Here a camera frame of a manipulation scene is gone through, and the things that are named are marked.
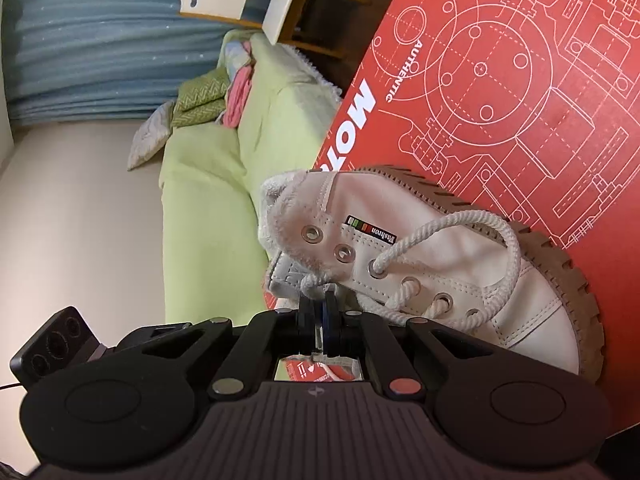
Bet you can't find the red printed board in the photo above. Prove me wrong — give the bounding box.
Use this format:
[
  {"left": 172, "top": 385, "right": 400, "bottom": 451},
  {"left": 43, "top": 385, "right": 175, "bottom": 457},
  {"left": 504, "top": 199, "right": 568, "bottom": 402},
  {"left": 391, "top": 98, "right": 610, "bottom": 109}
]
[{"left": 262, "top": 0, "right": 640, "bottom": 431}]

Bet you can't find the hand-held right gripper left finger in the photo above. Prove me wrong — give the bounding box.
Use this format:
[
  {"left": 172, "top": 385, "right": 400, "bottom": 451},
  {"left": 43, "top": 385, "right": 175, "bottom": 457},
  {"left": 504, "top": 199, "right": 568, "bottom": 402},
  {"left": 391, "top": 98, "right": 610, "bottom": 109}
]
[{"left": 135, "top": 294, "right": 322, "bottom": 402}]

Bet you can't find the light green sofa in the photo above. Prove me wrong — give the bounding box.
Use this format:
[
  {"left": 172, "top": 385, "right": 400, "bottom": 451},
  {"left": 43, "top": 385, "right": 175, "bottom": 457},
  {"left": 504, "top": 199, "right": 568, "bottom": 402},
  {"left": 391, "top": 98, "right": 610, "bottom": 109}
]
[{"left": 159, "top": 30, "right": 346, "bottom": 328}]

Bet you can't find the white shoelace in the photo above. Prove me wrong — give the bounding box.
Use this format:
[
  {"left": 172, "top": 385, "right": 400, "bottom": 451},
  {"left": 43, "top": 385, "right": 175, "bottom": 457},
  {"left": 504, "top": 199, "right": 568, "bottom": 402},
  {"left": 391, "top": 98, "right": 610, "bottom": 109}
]
[{"left": 300, "top": 210, "right": 523, "bottom": 381}]

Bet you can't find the grey pillow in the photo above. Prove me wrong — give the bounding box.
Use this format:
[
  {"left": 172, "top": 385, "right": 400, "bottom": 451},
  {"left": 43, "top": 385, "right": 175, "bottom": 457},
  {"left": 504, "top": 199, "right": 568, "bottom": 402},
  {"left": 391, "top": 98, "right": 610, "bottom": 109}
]
[{"left": 126, "top": 100, "right": 176, "bottom": 171}]

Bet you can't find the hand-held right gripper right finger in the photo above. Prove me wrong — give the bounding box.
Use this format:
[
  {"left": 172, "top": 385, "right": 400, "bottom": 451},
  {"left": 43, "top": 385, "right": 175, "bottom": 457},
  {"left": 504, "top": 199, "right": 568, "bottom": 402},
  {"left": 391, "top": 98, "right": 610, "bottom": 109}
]
[{"left": 321, "top": 285, "right": 482, "bottom": 402}]

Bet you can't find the blue curtain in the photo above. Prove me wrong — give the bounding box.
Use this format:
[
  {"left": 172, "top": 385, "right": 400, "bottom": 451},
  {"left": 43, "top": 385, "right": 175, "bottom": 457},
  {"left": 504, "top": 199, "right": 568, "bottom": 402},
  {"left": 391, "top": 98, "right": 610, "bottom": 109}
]
[{"left": 7, "top": 0, "right": 321, "bottom": 123}]

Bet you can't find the pastel folded blanket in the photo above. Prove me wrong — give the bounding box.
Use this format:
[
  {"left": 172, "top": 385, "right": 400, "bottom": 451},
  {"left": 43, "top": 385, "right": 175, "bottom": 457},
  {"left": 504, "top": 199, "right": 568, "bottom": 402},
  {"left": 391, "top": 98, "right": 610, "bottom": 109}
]
[{"left": 217, "top": 40, "right": 258, "bottom": 81}]

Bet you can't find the white platform shoe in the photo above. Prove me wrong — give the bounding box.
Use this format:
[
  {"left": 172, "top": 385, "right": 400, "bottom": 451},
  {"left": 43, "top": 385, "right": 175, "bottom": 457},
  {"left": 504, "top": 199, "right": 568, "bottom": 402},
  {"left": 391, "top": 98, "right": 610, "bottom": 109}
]
[{"left": 257, "top": 164, "right": 601, "bottom": 386}]

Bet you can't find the pink folded cloth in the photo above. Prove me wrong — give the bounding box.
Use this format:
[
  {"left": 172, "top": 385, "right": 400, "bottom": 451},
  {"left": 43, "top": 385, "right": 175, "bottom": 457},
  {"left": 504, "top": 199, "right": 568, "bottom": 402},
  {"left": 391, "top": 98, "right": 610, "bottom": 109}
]
[{"left": 216, "top": 65, "right": 254, "bottom": 128}]

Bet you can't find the white wooden chair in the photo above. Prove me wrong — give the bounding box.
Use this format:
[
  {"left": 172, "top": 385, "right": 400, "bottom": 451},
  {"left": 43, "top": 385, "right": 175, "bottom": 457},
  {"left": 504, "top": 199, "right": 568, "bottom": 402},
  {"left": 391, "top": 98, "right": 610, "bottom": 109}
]
[{"left": 179, "top": 0, "right": 373, "bottom": 59}]

